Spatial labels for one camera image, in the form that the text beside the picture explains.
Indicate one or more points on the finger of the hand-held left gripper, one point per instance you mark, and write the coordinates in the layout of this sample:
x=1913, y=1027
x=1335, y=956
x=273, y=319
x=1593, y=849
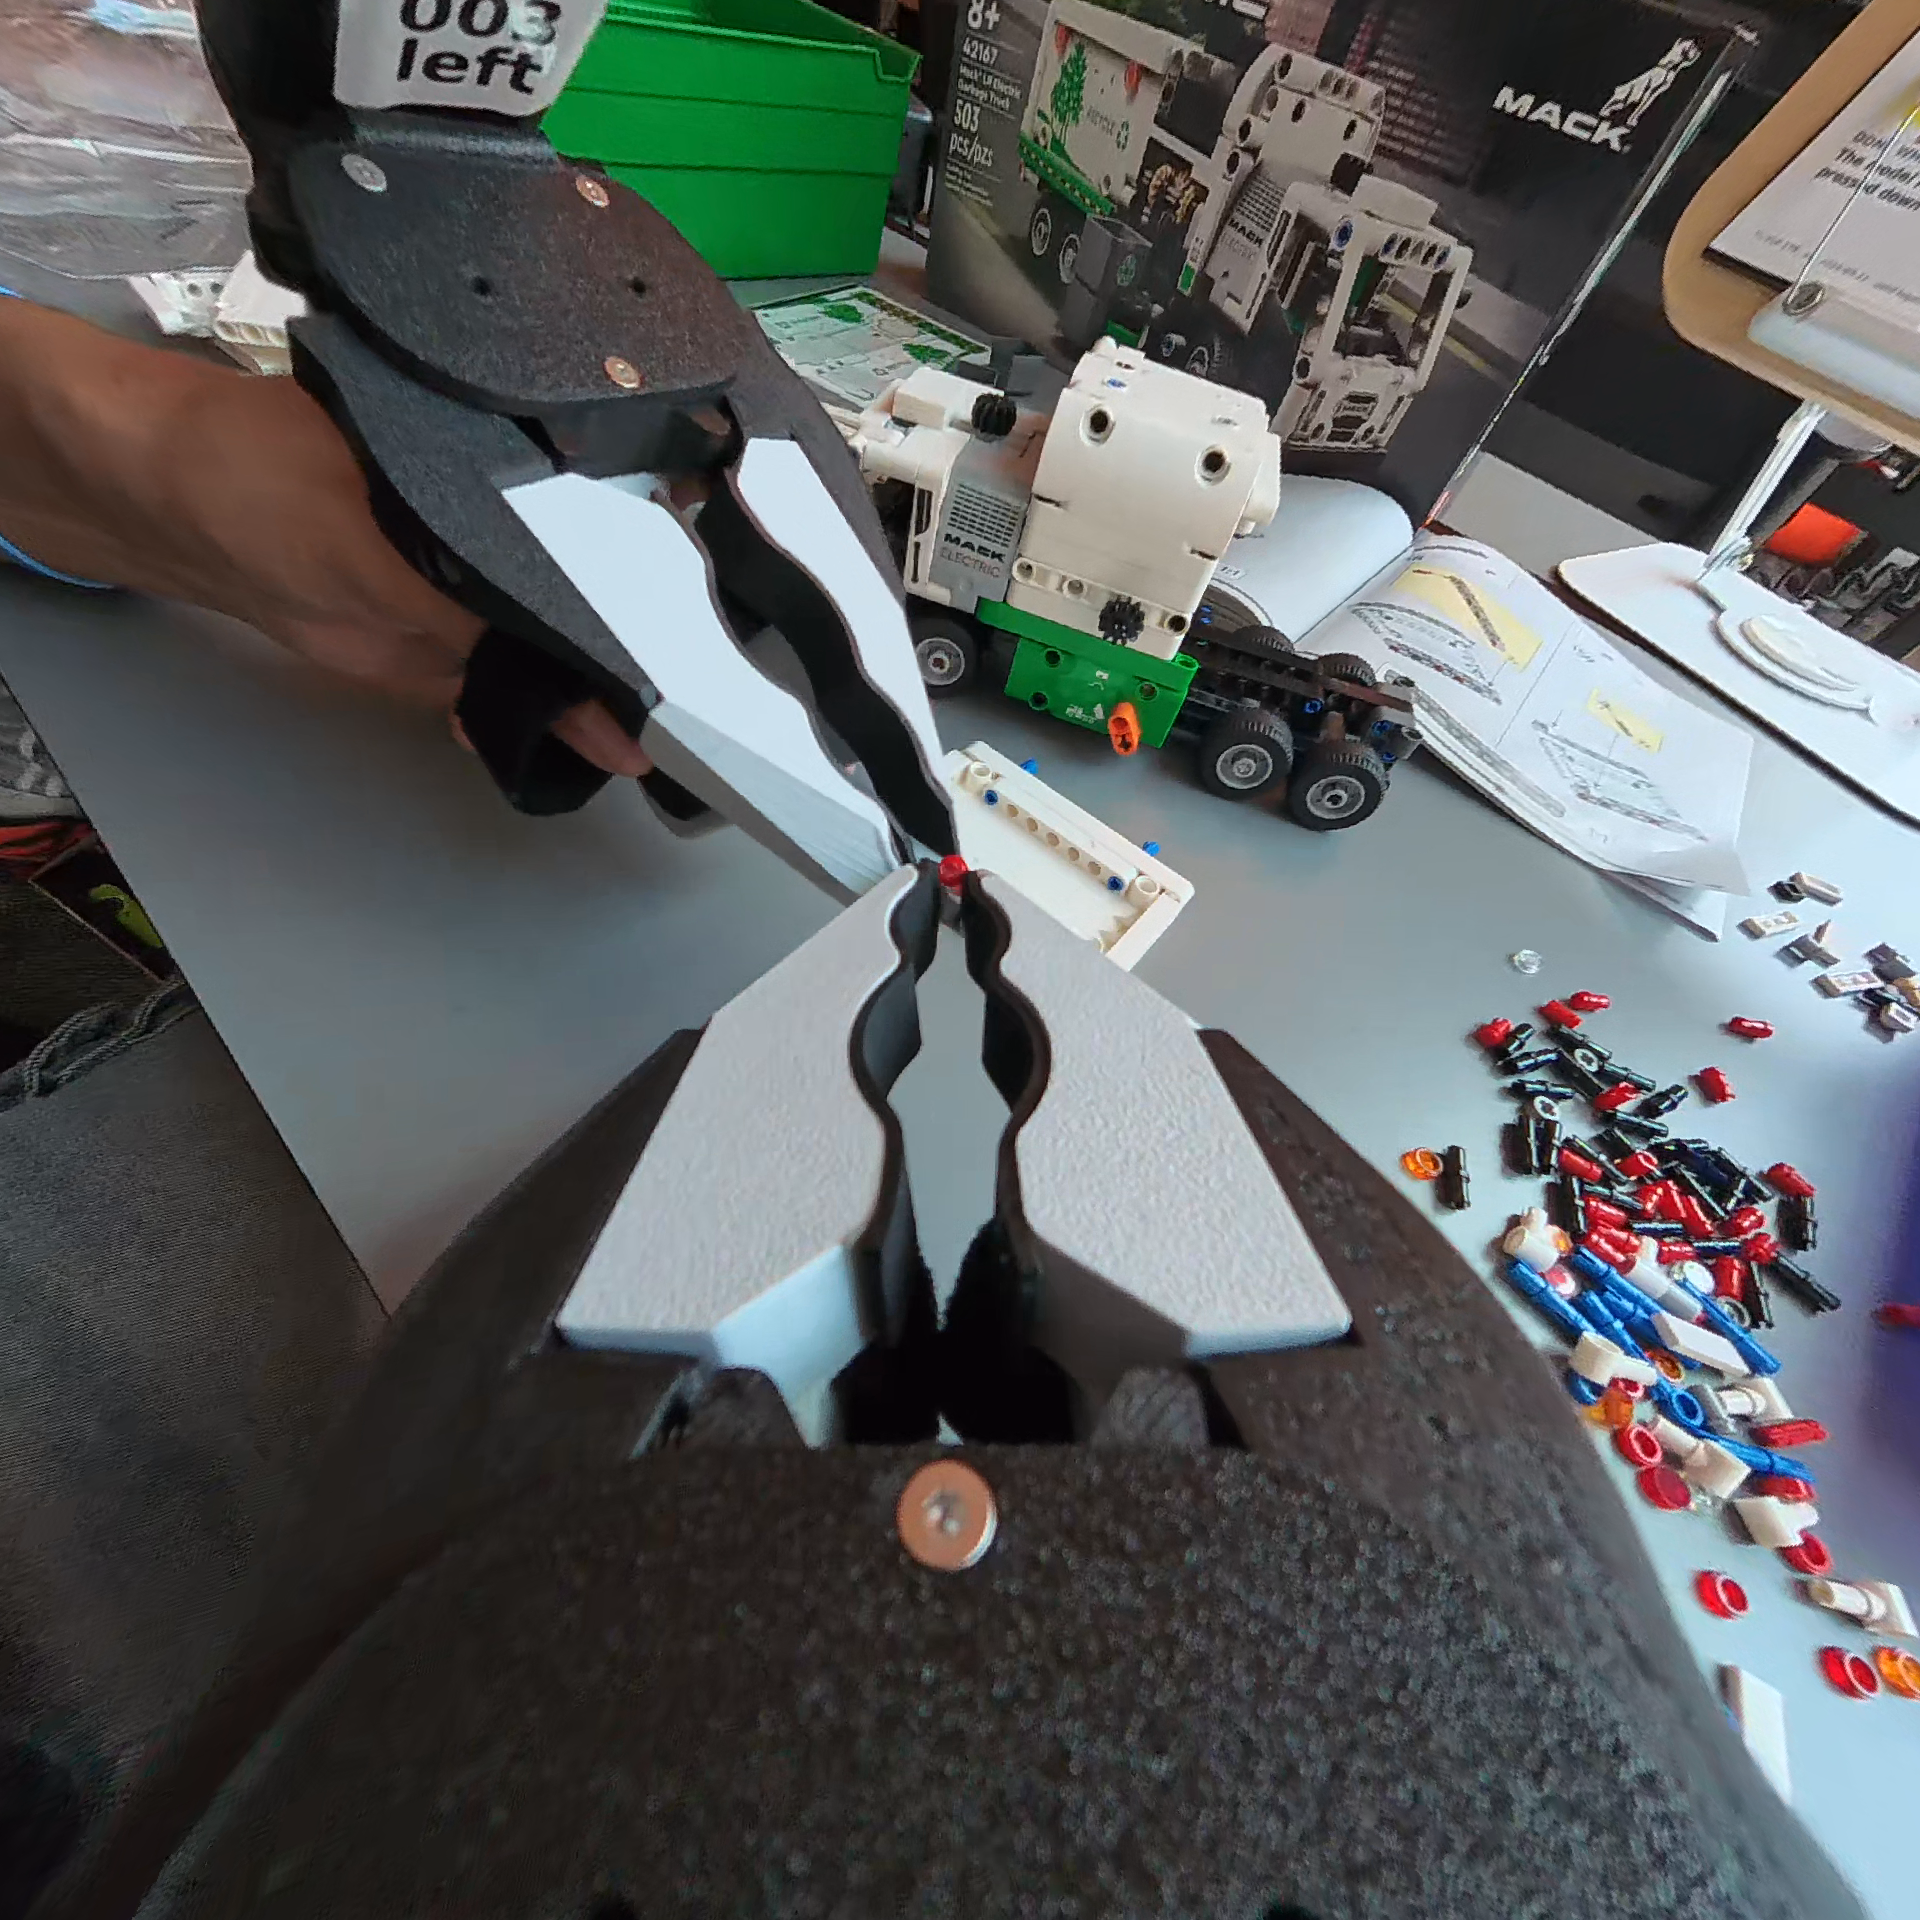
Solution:
x=816, y=542
x=675, y=659

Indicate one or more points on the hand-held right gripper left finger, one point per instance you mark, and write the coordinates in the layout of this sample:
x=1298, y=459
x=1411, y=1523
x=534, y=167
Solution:
x=718, y=1185

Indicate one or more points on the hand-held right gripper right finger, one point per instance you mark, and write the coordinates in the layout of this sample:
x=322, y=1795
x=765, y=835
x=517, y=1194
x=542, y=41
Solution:
x=1169, y=1185

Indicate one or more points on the pile of small lego pieces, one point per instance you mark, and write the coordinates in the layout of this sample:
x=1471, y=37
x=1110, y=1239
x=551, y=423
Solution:
x=1636, y=1231

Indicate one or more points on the white lego parts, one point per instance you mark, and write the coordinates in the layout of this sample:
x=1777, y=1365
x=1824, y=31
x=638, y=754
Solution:
x=225, y=323

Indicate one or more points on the lego truck model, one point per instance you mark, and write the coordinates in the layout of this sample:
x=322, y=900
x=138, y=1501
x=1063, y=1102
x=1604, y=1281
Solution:
x=1124, y=481

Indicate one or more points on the cluster of grey lego tiles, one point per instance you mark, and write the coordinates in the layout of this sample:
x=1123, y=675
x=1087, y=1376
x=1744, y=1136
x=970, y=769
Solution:
x=1846, y=960

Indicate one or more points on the white long lego tile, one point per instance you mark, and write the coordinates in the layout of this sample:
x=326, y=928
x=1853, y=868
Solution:
x=1754, y=1725

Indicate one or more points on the lego set box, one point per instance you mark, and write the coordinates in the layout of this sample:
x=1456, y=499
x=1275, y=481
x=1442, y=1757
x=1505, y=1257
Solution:
x=1575, y=226

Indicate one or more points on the person's left hand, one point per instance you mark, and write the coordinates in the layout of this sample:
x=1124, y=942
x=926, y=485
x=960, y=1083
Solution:
x=225, y=496

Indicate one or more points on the green white sticker sheet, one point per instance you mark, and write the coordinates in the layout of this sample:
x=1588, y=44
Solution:
x=870, y=346

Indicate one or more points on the green plastic bin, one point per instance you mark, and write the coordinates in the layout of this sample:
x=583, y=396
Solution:
x=751, y=150

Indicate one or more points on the clear plastic bag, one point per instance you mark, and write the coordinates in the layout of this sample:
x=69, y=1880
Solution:
x=104, y=136

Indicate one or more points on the person's grey pants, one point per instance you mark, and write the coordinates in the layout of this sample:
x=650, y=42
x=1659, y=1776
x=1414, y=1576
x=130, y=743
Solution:
x=150, y=1352

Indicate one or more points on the instruction booklet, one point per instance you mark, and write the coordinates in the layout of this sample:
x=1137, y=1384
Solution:
x=1500, y=676

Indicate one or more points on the wooden framed sign stand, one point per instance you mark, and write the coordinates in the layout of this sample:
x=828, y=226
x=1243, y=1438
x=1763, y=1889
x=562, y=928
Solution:
x=1800, y=180

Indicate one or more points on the white lego frame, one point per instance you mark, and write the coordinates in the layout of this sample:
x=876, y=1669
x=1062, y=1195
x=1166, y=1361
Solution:
x=1080, y=864

